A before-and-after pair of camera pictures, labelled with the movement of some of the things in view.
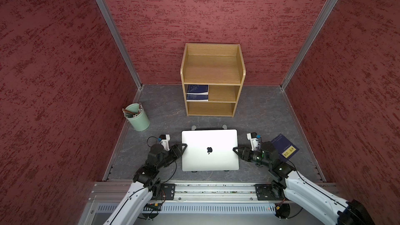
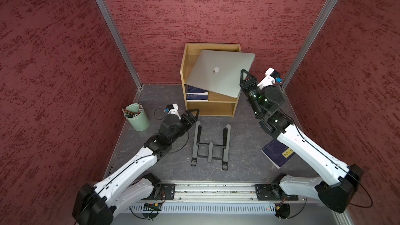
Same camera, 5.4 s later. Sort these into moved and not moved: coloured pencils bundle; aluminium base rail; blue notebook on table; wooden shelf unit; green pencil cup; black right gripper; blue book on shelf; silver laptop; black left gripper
Moved: silver laptop; black left gripper; black right gripper
Not moved: blue notebook on table; blue book on shelf; wooden shelf unit; green pencil cup; aluminium base rail; coloured pencils bundle
